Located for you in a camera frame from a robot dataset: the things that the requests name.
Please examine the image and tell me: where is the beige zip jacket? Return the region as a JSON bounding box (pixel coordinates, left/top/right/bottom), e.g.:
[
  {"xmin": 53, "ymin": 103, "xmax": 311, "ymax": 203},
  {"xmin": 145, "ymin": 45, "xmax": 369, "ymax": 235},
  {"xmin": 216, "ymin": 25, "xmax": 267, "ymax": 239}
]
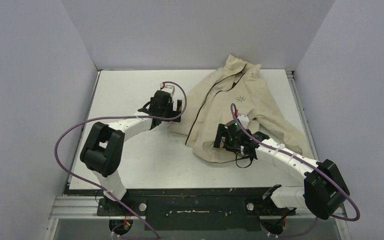
[{"xmin": 168, "ymin": 53, "xmax": 315, "ymax": 164}]

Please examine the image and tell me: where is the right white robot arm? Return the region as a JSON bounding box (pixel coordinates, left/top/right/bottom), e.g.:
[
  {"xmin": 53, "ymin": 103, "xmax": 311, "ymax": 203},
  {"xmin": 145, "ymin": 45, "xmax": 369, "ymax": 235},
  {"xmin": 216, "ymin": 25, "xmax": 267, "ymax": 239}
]
[{"xmin": 213, "ymin": 120, "xmax": 350, "ymax": 220}]

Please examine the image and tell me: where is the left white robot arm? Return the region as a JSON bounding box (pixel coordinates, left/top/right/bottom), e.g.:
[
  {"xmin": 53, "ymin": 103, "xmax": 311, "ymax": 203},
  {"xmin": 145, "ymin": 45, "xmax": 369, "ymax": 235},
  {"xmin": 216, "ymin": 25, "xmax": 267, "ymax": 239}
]
[{"xmin": 79, "ymin": 85, "xmax": 183, "ymax": 215}]

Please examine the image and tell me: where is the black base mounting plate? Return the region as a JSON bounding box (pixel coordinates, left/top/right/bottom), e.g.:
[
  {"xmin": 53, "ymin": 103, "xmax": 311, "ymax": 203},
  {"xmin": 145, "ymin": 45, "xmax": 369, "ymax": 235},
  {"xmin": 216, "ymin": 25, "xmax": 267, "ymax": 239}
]
[{"xmin": 92, "ymin": 187, "xmax": 296, "ymax": 232}]

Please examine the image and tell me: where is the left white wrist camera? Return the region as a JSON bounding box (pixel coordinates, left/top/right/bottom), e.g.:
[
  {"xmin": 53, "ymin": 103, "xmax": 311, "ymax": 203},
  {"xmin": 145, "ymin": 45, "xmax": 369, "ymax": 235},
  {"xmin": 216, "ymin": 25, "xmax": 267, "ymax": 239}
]
[{"xmin": 160, "ymin": 82, "xmax": 175, "ymax": 97}]

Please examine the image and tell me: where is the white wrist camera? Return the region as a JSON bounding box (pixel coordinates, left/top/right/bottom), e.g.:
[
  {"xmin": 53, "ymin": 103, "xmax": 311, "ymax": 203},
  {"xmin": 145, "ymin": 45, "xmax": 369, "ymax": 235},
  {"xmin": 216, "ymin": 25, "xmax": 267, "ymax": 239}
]
[
  {"xmin": 236, "ymin": 113, "xmax": 250, "ymax": 129},
  {"xmin": 160, "ymin": 82, "xmax": 175, "ymax": 97}
]

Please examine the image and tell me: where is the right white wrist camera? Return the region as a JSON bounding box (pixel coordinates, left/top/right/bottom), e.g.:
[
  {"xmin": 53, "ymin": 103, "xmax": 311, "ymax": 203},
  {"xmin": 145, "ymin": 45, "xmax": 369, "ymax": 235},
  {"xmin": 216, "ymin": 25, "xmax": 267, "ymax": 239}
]
[{"xmin": 236, "ymin": 113, "xmax": 250, "ymax": 129}]

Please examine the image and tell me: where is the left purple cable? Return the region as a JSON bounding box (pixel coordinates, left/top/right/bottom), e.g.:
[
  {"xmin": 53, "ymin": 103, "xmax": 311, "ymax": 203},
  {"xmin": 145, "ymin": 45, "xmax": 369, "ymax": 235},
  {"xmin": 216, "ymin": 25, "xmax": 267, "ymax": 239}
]
[{"xmin": 54, "ymin": 81, "xmax": 188, "ymax": 240}]

